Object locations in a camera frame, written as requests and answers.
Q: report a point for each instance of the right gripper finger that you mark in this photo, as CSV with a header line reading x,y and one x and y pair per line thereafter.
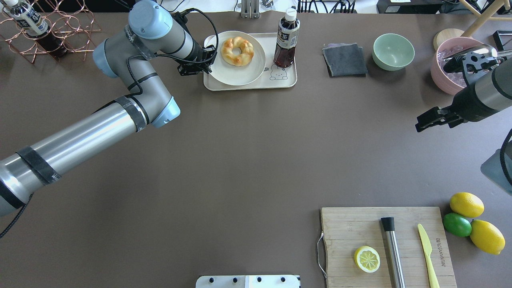
x,y
438,117

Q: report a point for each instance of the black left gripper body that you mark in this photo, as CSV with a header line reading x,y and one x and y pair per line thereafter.
x,y
197,52

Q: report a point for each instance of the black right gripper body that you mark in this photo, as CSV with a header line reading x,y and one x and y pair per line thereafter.
x,y
468,108

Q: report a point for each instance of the twisted glazed donut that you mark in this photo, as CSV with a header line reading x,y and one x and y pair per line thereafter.
x,y
237,51

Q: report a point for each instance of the white plate bowl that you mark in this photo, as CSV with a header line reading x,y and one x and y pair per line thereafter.
x,y
237,76

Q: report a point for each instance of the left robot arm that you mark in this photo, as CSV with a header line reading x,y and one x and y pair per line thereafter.
x,y
151,32

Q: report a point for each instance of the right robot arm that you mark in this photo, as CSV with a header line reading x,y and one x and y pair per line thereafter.
x,y
488,91

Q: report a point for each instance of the cream rabbit tray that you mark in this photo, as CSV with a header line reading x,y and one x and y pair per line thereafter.
x,y
272,77

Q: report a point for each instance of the pink bowl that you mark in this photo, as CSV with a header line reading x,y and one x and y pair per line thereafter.
x,y
450,83

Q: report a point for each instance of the round wooden lid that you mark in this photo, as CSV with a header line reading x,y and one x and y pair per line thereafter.
x,y
451,33

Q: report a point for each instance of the dark tea bottle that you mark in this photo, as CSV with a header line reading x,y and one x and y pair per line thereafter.
x,y
287,36

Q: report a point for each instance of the mint green bowl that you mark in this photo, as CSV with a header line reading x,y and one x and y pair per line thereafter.
x,y
392,52

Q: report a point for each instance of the upper yellow lemon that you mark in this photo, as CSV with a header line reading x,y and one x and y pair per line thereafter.
x,y
467,204

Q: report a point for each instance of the yellow lemon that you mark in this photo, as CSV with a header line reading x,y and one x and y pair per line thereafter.
x,y
467,204
487,237

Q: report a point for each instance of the green lime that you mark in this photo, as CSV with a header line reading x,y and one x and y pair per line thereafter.
x,y
457,225

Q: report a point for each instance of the grey folded cloth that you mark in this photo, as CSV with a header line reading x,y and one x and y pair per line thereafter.
x,y
344,59

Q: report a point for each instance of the steel muddler rod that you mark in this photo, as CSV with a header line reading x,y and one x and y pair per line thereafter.
x,y
395,264

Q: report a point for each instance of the lower yellow lemon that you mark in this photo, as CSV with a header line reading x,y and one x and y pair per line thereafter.
x,y
487,237

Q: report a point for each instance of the yellow plastic knife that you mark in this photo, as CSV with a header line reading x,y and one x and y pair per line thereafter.
x,y
427,249

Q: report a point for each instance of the bamboo cutting board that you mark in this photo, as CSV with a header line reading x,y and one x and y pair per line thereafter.
x,y
347,228

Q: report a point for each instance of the half lemon slice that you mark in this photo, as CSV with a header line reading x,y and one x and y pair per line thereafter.
x,y
367,259

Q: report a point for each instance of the copper wire bottle rack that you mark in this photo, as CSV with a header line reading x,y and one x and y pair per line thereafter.
x,y
70,20

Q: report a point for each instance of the bottle in wire rack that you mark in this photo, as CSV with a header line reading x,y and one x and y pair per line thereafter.
x,y
35,27

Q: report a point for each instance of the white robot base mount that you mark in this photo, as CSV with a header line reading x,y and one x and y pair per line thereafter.
x,y
249,281

